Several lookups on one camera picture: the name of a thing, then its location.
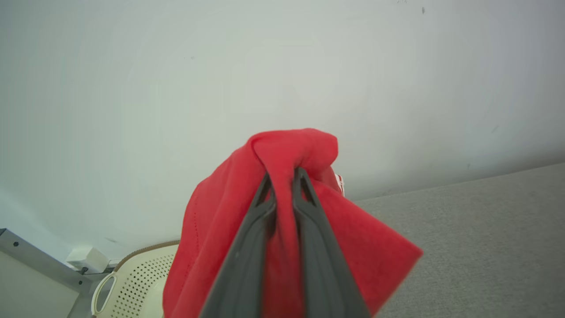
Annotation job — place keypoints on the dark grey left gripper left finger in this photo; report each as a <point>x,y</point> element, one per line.
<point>240,282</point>

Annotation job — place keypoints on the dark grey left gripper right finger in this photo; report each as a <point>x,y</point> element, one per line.
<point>326,282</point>

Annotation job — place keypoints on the red and white basketball jersey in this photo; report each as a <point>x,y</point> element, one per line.
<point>212,221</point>

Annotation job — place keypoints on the cream perforated laundry basket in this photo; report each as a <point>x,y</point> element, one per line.
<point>141,282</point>

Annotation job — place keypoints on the grey fabric sofa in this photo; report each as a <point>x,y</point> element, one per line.
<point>476,247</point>

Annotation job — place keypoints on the white power adapter box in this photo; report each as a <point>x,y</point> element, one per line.
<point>88,258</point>

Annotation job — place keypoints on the grey metal desk frame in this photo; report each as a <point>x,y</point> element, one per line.
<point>39,260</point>

